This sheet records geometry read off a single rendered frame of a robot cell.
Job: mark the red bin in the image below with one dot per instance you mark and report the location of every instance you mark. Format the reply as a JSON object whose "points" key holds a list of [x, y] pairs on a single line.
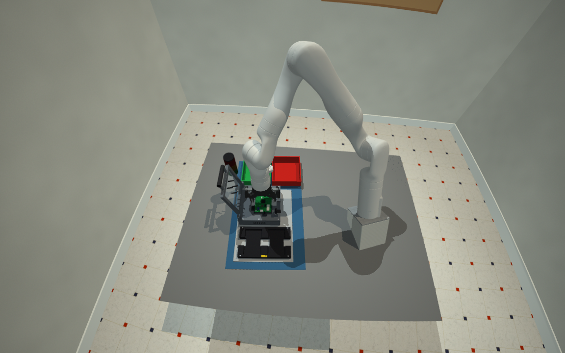
{"points": [[286, 171]]}

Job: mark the green circuit board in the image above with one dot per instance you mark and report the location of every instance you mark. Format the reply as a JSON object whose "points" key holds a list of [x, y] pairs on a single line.
{"points": [[263, 203]]}

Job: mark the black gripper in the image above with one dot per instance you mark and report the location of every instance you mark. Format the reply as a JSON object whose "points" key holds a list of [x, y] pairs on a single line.
{"points": [[270, 192]]}

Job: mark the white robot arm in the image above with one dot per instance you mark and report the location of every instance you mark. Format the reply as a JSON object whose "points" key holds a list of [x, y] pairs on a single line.
{"points": [[308, 60]]}

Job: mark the green bin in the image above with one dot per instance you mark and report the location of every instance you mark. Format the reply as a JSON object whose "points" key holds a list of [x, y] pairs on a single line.
{"points": [[246, 175]]}

